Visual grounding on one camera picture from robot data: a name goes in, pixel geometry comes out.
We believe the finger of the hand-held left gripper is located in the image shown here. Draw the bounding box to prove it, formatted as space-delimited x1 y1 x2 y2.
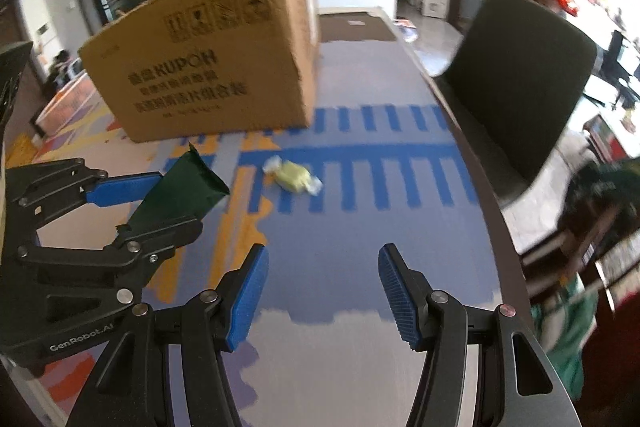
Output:
15 215 203 293
7 158 163 220

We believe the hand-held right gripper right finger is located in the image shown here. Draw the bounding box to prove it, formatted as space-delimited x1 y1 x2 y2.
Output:
377 243 576 427

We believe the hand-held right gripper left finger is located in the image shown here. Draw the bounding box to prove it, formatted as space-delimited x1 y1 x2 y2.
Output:
65 243 271 427

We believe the dark green snack packet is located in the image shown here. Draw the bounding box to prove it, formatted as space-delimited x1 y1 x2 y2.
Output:
116 142 231 235

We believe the yellow candy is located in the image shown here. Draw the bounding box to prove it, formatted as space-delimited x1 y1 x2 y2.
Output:
262 155 322 196

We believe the brown cardboard box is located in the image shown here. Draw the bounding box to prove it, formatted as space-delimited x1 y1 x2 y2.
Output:
77 0 323 142

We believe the green patterned cloth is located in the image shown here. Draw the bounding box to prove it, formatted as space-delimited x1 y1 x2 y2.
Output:
530 159 640 400

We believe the dark green upholstered chair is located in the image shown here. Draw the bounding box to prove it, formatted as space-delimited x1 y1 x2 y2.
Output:
432 0 598 208

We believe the blue white bag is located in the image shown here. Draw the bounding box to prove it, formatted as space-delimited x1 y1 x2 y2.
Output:
392 18 420 44

